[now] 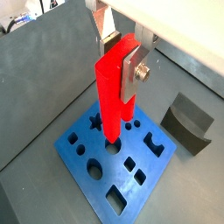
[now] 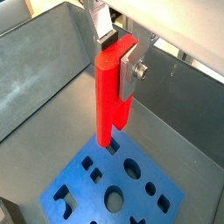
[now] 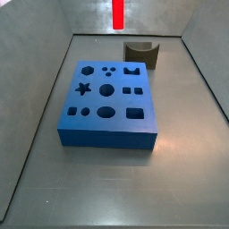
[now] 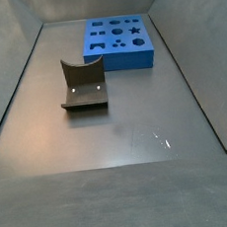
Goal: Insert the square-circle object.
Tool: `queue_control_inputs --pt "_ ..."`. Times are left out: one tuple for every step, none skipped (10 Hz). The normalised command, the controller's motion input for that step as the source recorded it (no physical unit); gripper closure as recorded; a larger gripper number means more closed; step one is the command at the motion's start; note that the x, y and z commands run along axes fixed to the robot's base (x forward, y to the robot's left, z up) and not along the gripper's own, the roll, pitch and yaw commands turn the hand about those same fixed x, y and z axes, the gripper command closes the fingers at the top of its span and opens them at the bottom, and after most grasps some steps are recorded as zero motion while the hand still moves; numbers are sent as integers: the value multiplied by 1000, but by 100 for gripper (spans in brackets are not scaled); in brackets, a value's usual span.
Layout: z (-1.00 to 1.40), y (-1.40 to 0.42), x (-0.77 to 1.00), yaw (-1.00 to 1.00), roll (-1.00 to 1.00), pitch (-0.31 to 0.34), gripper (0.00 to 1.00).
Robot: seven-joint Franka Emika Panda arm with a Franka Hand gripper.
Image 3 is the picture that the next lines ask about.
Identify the red square-circle peg object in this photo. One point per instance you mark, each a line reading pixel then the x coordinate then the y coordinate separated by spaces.
pixel 118 14

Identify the blue foam shape-sorting block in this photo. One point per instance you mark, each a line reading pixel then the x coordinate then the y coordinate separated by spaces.
pixel 109 105

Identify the dark grey curved foam piece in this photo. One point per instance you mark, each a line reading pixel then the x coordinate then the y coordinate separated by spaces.
pixel 141 52

